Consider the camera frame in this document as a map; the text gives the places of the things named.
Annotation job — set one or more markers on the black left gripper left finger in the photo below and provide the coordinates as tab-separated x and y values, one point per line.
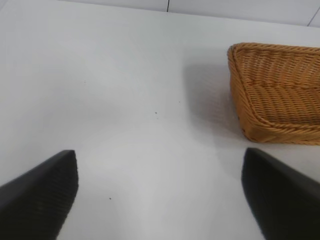
35	200

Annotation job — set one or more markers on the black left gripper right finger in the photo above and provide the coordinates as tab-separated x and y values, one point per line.
282	200

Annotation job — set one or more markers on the tan woven wicker basket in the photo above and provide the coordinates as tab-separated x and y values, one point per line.
280	100

